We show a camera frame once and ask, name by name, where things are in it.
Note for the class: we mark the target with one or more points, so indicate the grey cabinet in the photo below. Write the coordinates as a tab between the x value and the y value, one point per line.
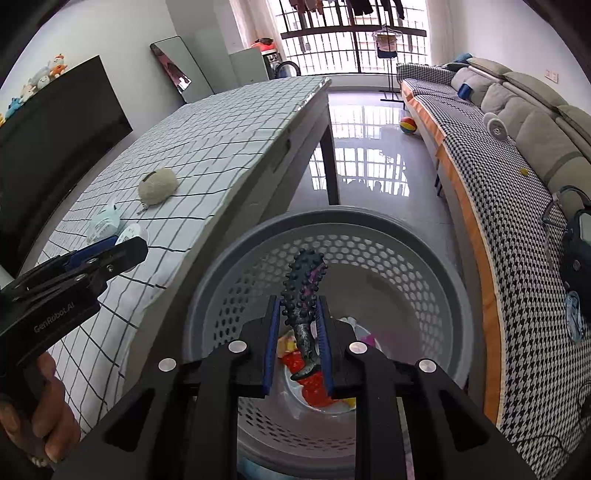
249	66

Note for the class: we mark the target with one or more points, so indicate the white tissue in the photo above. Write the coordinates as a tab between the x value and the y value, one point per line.
360	331

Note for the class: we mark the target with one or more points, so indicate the checkered white tablecloth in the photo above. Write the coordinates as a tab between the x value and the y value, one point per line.
215	147

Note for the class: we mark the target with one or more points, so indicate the person's left hand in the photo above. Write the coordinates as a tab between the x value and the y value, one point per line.
52	432

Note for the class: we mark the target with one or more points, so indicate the dark blue backpack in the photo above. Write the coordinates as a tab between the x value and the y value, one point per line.
575	264

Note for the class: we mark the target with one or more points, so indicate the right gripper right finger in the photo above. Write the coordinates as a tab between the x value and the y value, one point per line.
412	420

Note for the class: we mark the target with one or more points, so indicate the colourful toy ball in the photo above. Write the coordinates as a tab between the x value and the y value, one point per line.
408	125

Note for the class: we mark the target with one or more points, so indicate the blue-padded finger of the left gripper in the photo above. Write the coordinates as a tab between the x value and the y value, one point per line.
79	257

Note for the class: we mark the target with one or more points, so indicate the dark spiky hair clip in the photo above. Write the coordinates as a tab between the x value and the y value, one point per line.
299	303

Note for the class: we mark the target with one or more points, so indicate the beige fluffy round pouch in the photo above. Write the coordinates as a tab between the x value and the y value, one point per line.
157	186

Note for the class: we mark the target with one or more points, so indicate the grey sectional sofa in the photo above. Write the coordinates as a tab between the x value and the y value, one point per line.
548	145

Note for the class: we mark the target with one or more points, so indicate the black clothes stand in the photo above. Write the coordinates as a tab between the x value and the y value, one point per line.
386	41

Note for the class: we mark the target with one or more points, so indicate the black television screen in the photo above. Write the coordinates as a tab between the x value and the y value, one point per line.
47	146

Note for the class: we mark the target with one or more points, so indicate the leaning floor mirror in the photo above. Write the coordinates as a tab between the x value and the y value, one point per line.
181	68

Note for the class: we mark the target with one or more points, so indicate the light blue wipes packet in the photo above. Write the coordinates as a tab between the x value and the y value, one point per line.
104	224

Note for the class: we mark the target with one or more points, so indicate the plush toys on television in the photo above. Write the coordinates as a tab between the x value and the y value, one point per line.
42	78

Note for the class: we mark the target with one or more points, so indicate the houndstooth sofa cover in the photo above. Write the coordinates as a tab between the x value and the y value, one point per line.
537	365

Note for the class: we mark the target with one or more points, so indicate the red plastic bag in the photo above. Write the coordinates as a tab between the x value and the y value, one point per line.
312	387

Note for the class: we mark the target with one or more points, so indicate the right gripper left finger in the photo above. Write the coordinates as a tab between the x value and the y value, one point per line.
182	423

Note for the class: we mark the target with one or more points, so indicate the blue cylinder pillow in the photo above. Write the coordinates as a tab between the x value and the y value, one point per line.
465	91

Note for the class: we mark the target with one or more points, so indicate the small white desk fan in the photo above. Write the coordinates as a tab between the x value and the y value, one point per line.
495	126

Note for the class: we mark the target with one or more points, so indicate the grey perforated laundry basket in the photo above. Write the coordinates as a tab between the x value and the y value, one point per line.
381	273

